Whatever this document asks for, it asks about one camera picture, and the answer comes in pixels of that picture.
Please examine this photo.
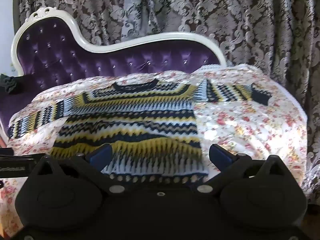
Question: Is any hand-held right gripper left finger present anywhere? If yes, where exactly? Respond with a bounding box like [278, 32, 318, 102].
[34, 144, 126, 196]

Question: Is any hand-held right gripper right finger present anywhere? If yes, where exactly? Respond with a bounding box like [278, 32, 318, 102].
[194, 144, 285, 196]

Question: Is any zigzag patterned knit sweater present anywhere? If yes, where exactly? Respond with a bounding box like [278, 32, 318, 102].
[7, 79, 273, 188]

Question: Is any floral blanket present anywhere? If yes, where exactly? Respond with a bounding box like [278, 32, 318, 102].
[0, 64, 309, 238]

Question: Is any dark cloth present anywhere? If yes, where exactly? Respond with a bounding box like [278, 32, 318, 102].
[0, 74, 18, 95]

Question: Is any purple tufted sofa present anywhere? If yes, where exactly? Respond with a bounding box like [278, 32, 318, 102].
[0, 7, 227, 150]

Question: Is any damask patterned curtain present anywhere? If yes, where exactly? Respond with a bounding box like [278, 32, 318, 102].
[15, 0, 320, 205]

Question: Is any plain grey curtain panel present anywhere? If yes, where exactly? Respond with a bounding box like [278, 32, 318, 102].
[122, 0, 160, 45]

